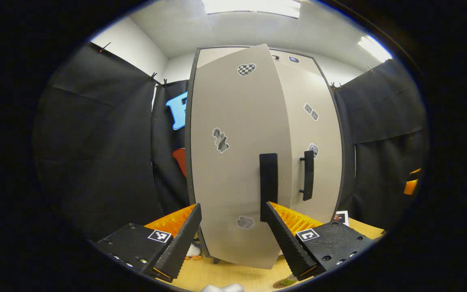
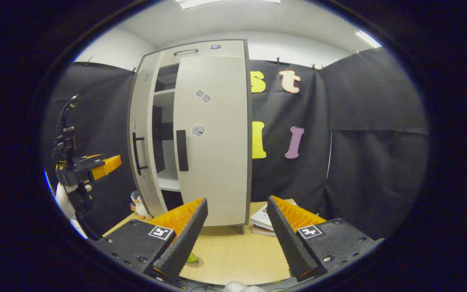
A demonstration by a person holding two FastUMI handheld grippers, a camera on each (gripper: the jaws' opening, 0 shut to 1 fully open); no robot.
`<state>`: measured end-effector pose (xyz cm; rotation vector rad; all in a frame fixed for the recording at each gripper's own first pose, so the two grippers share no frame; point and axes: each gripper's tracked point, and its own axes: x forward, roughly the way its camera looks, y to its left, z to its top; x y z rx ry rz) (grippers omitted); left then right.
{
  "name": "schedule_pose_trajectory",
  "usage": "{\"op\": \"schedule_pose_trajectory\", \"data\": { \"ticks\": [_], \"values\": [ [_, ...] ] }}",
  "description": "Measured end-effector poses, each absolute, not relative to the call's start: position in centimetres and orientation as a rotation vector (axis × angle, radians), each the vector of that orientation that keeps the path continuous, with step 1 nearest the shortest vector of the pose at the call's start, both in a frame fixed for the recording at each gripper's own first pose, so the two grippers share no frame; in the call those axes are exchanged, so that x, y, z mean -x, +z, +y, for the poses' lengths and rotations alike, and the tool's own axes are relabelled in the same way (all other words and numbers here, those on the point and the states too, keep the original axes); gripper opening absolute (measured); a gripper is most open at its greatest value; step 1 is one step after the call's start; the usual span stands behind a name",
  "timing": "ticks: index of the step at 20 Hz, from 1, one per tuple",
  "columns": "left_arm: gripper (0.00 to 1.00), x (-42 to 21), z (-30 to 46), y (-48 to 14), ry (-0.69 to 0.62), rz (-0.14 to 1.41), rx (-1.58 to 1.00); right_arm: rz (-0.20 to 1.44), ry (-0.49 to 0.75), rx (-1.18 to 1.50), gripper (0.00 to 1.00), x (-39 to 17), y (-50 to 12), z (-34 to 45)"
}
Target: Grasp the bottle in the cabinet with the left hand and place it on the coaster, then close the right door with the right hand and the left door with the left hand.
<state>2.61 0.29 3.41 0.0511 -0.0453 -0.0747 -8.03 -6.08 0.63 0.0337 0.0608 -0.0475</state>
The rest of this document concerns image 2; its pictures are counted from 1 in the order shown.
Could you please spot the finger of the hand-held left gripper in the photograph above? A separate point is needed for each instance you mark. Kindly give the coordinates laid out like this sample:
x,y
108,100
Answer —
x,y
89,163

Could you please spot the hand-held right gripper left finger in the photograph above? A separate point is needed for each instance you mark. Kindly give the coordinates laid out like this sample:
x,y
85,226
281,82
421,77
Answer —
x,y
185,239

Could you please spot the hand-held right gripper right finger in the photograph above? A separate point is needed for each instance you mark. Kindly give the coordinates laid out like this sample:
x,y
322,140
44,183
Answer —
x,y
288,239

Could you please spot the round brown coaster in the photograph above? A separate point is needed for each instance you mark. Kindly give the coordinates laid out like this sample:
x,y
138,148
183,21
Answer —
x,y
199,263

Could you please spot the white cabinet door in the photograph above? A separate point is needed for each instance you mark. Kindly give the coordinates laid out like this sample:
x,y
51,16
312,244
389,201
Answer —
x,y
217,162
142,105

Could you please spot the white and grey cabinet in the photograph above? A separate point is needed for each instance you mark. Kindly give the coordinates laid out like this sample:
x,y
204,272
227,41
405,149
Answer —
x,y
164,97

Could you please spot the white cabinet drawer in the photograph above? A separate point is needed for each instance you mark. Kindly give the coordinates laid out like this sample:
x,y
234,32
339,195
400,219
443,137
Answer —
x,y
225,50

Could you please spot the thin book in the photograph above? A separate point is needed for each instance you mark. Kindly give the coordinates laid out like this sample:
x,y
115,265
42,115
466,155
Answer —
x,y
264,232

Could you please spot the white magazine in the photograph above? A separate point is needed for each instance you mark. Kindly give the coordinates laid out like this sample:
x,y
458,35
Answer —
x,y
264,217

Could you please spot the penguin toy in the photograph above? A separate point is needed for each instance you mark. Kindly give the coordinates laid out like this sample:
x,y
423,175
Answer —
x,y
139,205

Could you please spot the black backdrop cloth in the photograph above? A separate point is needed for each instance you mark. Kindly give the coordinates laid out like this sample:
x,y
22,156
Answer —
x,y
379,170

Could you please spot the wide ceiling light panel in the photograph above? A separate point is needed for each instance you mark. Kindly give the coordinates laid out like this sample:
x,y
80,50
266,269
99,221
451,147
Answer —
x,y
225,2

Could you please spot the narrow ceiling light panel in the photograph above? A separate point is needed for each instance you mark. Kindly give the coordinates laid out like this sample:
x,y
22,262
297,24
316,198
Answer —
x,y
367,38

